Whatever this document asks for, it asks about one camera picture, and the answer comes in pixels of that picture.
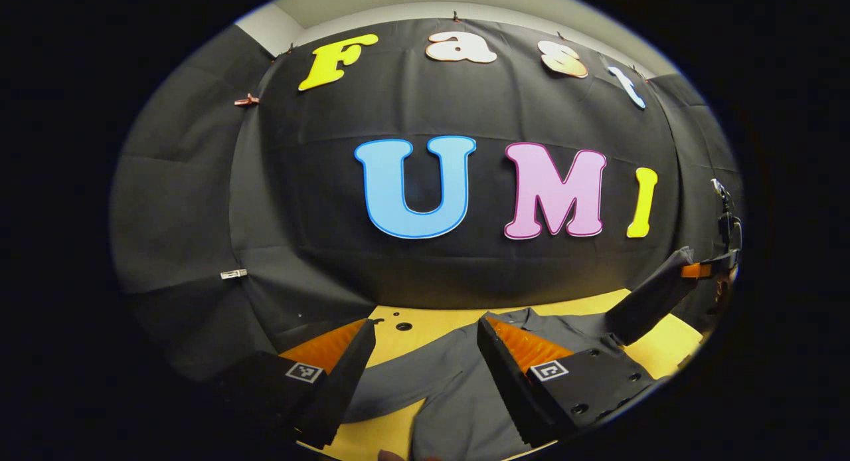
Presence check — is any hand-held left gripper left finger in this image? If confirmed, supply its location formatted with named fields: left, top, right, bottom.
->
left=214, top=318, right=378, bottom=451

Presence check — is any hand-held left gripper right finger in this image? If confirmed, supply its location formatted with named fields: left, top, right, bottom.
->
left=476, top=313, right=659, bottom=450

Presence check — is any grey polo shirt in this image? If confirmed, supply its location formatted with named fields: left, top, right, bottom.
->
left=342, top=246, right=698, bottom=461

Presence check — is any black backdrop cloth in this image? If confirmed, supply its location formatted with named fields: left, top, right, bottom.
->
left=110, top=17, right=744, bottom=389

